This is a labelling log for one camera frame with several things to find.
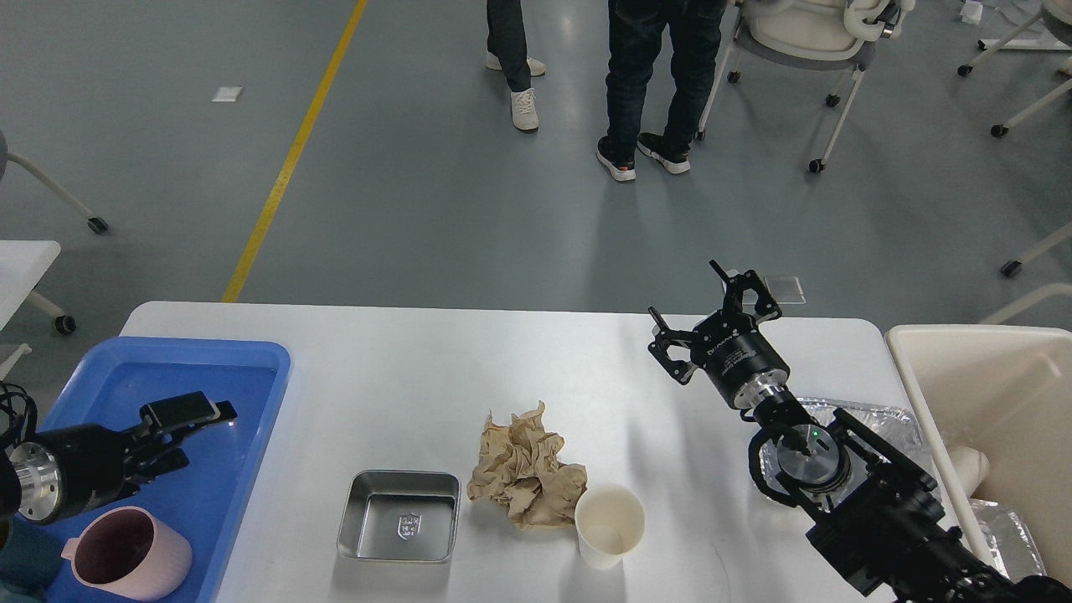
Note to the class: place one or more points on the square stainless steel tray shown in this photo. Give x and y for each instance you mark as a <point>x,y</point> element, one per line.
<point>400,517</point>

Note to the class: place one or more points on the crumpled brown paper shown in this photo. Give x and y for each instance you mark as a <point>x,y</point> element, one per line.
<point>519,469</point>

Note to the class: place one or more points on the white grey office chair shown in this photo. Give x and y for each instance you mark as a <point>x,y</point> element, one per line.
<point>827,36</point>

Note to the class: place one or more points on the aluminium foil tray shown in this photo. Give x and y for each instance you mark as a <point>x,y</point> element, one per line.
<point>896,419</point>

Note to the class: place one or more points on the person with white sneakers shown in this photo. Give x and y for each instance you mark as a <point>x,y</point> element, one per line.
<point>507,53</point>

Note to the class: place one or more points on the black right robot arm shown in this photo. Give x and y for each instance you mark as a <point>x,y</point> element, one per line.
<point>746,292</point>

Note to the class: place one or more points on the blue plastic tray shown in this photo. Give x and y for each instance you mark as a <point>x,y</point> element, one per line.
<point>206,501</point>

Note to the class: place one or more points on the clear floor plate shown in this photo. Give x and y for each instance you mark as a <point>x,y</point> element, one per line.
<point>786,290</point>

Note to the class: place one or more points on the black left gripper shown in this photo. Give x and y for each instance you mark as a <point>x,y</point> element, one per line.
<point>62,473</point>

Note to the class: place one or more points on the pink plastic mug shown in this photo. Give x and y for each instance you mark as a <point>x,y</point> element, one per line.
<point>130,553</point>

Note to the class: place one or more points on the white paper cup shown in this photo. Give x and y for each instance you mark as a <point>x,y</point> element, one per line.
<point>610,521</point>

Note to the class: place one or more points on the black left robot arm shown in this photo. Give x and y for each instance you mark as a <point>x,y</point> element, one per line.
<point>62,473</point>

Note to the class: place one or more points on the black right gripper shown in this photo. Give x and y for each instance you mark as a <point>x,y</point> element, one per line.
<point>741,360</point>

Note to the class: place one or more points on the cream plastic bin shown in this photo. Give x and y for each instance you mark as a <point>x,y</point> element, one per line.
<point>1003,391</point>

